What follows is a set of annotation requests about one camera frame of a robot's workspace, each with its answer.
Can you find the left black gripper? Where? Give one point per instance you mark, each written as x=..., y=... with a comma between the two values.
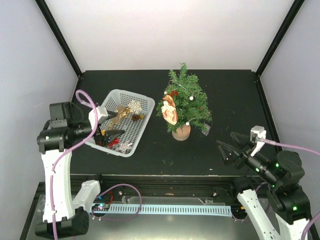
x=104, y=138

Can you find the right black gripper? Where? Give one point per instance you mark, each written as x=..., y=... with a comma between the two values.
x=233, y=153

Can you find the white plastic basket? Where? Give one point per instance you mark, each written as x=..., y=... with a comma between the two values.
x=117, y=100

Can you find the small green christmas tree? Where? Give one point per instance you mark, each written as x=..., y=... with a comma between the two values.
x=188, y=101

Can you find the wooden bauble ornament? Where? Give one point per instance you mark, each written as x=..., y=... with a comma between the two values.
x=169, y=111

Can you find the red berry sprig ornament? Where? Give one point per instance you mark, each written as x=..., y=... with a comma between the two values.
x=173, y=93

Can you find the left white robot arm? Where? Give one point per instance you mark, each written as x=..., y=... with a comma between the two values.
x=65, y=216

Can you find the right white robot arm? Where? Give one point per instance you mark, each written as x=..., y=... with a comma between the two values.
x=280, y=167

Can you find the red bow ornament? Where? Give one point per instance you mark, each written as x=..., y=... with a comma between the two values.
x=113, y=143

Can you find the silver star ornament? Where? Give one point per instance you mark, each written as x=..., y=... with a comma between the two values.
x=123, y=147

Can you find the white wooden snowflake ornament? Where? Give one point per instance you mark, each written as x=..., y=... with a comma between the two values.
x=135, y=106

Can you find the small circuit board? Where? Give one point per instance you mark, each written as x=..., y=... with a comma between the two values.
x=100, y=207

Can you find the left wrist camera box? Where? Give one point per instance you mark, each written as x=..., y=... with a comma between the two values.
x=97, y=116

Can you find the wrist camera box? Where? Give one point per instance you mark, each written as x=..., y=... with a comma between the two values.
x=97, y=116
x=257, y=135

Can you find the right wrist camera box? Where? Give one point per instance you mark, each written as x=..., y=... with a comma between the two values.
x=257, y=135

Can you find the light blue cable duct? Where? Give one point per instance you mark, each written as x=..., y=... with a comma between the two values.
x=168, y=209

